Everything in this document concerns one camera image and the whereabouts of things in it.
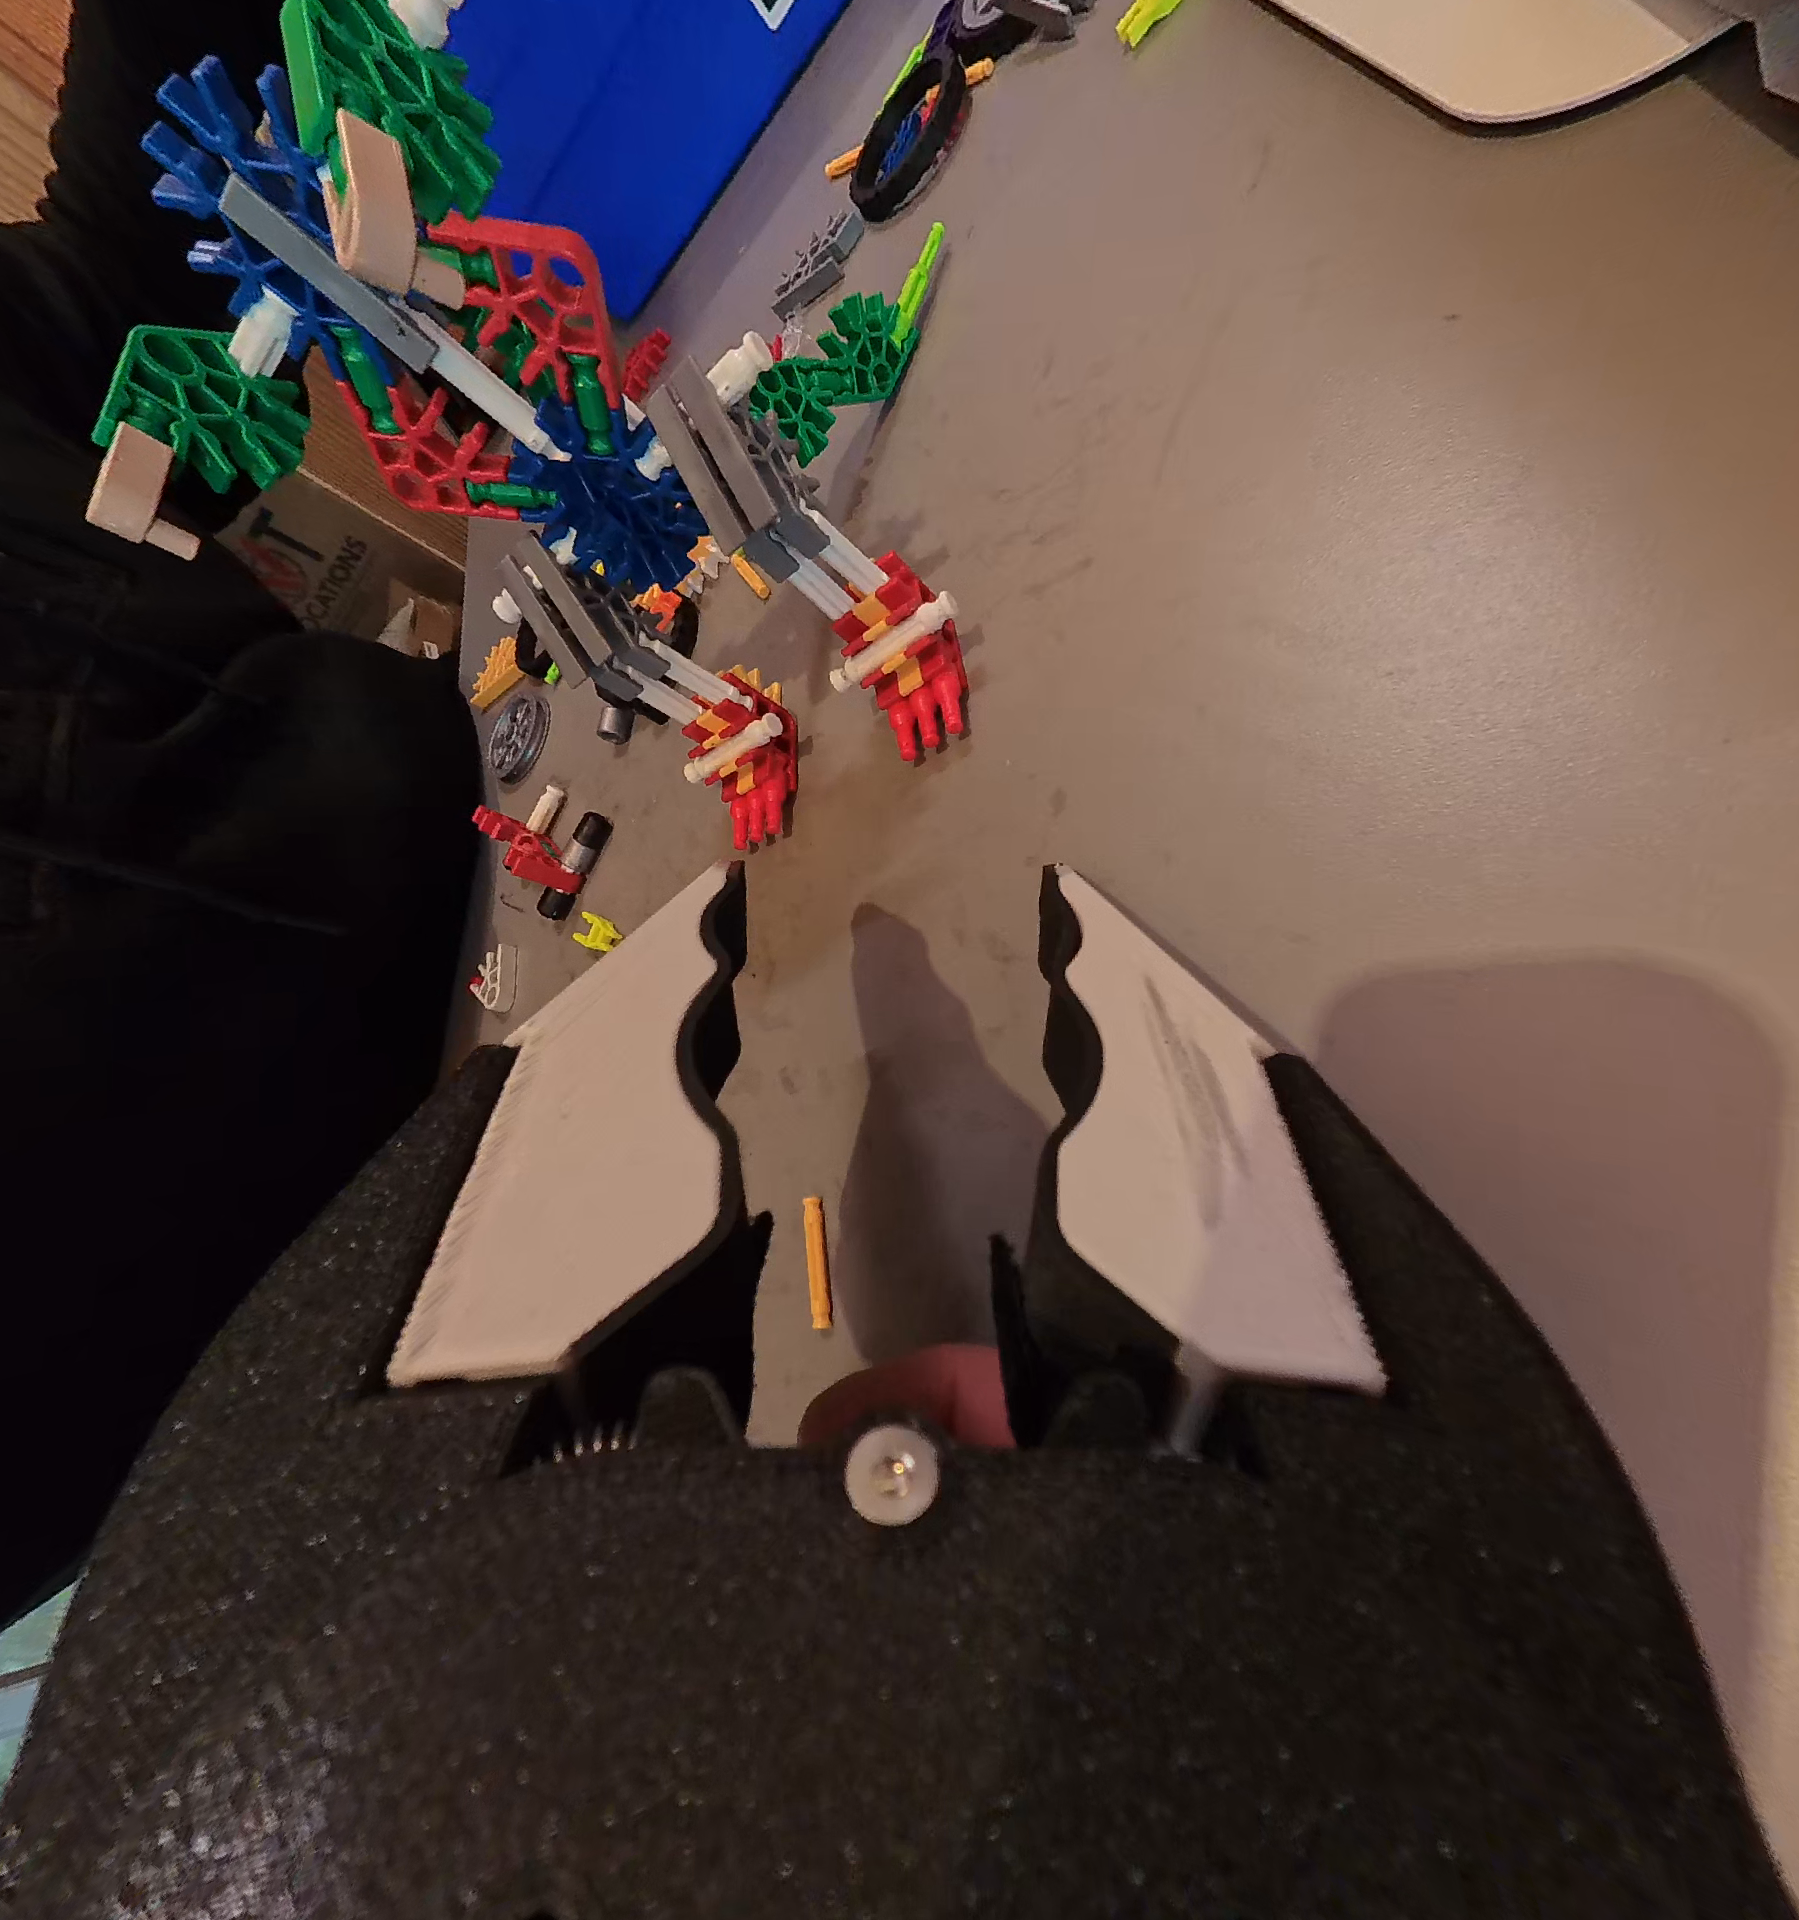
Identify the red toy piece assembly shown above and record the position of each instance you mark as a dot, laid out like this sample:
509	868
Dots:
532	855

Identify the white monitor stand base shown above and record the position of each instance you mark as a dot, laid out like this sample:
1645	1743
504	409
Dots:
1515	53

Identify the grey wheel hub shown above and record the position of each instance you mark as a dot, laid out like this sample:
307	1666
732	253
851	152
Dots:
519	736

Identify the yellow fan connector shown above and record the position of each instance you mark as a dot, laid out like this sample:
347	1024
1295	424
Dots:
497	678

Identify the blue plastic bin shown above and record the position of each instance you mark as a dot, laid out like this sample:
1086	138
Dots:
612	149

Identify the green fan connector assembly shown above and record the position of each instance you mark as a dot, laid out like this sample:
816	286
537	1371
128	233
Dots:
839	367

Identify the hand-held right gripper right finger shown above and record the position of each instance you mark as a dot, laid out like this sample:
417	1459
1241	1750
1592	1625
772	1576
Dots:
1214	1200

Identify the dark grey connector piece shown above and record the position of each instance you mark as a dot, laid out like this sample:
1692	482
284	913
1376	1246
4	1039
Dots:
816	266

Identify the white and red connector piece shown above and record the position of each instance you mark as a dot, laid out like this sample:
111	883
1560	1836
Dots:
495	977

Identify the person's right hand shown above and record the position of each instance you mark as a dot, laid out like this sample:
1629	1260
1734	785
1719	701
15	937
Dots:
914	1388

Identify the printed cardboard box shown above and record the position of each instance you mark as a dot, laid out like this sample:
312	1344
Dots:
313	578

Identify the yellow connector piece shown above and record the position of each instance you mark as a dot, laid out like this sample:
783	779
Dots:
1147	16

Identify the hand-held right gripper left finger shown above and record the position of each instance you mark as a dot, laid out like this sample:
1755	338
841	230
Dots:
583	1185

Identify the colourful construction toy model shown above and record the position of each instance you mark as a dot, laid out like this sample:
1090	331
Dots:
612	494

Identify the large black toy tyre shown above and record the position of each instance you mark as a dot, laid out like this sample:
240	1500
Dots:
881	206

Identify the small yellow clip connector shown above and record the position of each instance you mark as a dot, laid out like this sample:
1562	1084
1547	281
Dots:
596	933

